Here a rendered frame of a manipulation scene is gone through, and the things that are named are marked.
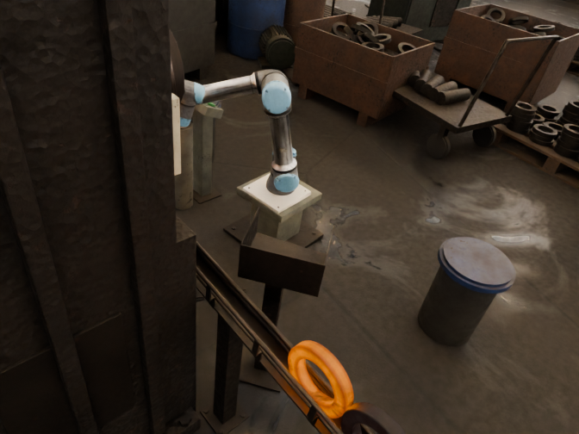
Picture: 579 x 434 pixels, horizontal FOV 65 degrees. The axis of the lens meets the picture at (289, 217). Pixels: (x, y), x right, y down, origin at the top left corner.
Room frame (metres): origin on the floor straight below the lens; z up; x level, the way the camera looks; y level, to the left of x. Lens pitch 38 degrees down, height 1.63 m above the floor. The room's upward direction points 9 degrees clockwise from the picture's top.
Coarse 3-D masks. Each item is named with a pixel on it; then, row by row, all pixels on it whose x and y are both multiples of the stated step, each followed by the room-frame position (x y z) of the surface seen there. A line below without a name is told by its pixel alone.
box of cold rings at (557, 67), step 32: (448, 32) 4.84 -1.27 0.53; (480, 32) 4.65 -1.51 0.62; (512, 32) 4.47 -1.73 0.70; (544, 32) 4.86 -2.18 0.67; (576, 32) 4.88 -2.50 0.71; (448, 64) 4.77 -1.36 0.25; (480, 64) 4.57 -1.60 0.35; (512, 64) 4.39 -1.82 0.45; (544, 64) 4.23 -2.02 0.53; (512, 96) 4.32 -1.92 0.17; (544, 96) 4.54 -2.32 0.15
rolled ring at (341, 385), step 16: (304, 352) 0.64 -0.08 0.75; (320, 352) 0.63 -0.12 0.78; (304, 368) 0.66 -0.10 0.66; (320, 368) 0.61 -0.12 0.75; (336, 368) 0.60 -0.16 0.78; (304, 384) 0.63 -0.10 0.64; (336, 384) 0.57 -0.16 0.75; (320, 400) 0.60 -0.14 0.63; (336, 400) 0.56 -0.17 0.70; (352, 400) 0.57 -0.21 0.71; (336, 416) 0.56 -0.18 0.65
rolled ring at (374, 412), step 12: (348, 408) 0.55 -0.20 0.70; (360, 408) 0.53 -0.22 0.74; (372, 408) 0.53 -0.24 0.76; (348, 420) 0.53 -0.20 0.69; (360, 420) 0.52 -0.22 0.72; (372, 420) 0.50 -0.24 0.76; (384, 420) 0.50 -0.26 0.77; (348, 432) 0.53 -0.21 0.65; (360, 432) 0.54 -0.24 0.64; (384, 432) 0.48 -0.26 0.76; (396, 432) 0.48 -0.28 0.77
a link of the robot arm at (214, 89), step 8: (256, 72) 1.88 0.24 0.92; (264, 72) 1.86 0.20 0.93; (280, 72) 1.85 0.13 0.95; (232, 80) 1.86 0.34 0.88; (240, 80) 1.86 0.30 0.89; (248, 80) 1.85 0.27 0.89; (256, 80) 1.85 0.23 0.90; (208, 88) 1.83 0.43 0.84; (216, 88) 1.83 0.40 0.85; (224, 88) 1.83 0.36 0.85; (232, 88) 1.83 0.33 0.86; (240, 88) 1.84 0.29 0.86; (248, 88) 1.84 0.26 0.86; (256, 88) 1.84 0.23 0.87; (208, 96) 1.81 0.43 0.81; (216, 96) 1.82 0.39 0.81; (224, 96) 1.83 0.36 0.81; (232, 96) 1.84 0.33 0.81
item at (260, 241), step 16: (256, 224) 1.19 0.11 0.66; (256, 240) 1.17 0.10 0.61; (272, 240) 1.19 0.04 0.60; (240, 256) 1.01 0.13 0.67; (256, 256) 1.00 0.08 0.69; (272, 256) 1.00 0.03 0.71; (288, 256) 0.99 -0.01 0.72; (304, 256) 1.15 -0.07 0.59; (320, 256) 1.16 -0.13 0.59; (240, 272) 1.01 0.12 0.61; (256, 272) 1.00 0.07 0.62; (272, 272) 1.00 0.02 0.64; (288, 272) 0.99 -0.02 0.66; (304, 272) 0.98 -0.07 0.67; (320, 272) 0.98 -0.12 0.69; (272, 288) 1.07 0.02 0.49; (288, 288) 0.99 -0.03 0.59; (304, 288) 0.98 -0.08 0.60; (272, 304) 1.07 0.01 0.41; (272, 320) 1.07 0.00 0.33; (240, 368) 1.06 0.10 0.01; (256, 368) 1.07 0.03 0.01; (256, 384) 1.00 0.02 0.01; (272, 384) 1.01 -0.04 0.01
